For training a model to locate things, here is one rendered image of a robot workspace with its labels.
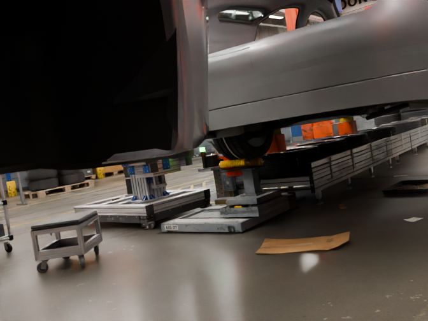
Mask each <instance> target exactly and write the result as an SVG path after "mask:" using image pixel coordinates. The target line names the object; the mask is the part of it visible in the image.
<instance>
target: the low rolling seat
mask: <svg viewBox="0 0 428 321"><path fill-rule="evenodd" d="M93 221H94V223H95V227H96V234H88V235H83V233H82V228H83V227H85V226H86V225H88V224H90V223H91V222H93ZM31 229H32V230H31V239H32V246H33V250H34V257H35V261H37V260H41V261H40V263H39V264H38V265H37V270H38V272H39V273H45V272H47V270H48V264H47V261H49V259H56V258H61V257H62V258H63V259H68V258H70V256H75V255H77V256H78V259H79V258H80V259H79V264H80V265H81V268H84V267H85V258H84V255H85V254H86V253H87V252H88V251H90V250H91V249H92V248H94V251H95V254H96V255H97V254H98V253H99V247H98V244H99V243H100V242H102V240H103V238H102V234H101V227H100V223H99V215H98V214H97V211H96V210H90V211H81V212H77V213H68V214H63V215H55V216H52V217H50V218H48V219H46V220H44V221H41V222H39V223H37V224H34V225H32V226H31ZM73 230H76V233H77V236H73V237H68V238H61V234H60V232H64V231H73ZM52 233H55V238H56V240H55V241H53V242H51V243H49V244H48V245H46V246H44V247H43V248H40V249H39V243H38V237H37V235H42V234H50V235H51V236H52Z"/></svg>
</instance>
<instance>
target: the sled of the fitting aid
mask: <svg viewBox="0 0 428 321"><path fill-rule="evenodd" d="M288 203H289V200H288V195H287V194H286V195H279V196H276V197H273V198H271V199H268V200H266V201H263V202H261V203H259V204H241V205H228V206H224V207H222V208H220V214H221V217H259V216H261V215H264V214H266V213H268V212H270V211H273V210H275V209H277V208H279V207H281V206H284V205H286V204H288Z"/></svg>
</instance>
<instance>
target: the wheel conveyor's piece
mask: <svg viewBox="0 0 428 321"><path fill-rule="evenodd" d="M409 133H410V132H409V131H407V132H404V133H401V134H397V135H395V136H391V137H389V138H390V140H391V141H390V142H391V147H392V149H391V150H392V156H393V157H395V160H397V163H396V164H400V162H399V163H398V160H399V154H401V153H404V152H406V151H408V150H411V140H410V135H409ZM407 134H408V135H407ZM392 139H393V140H392Z"/></svg>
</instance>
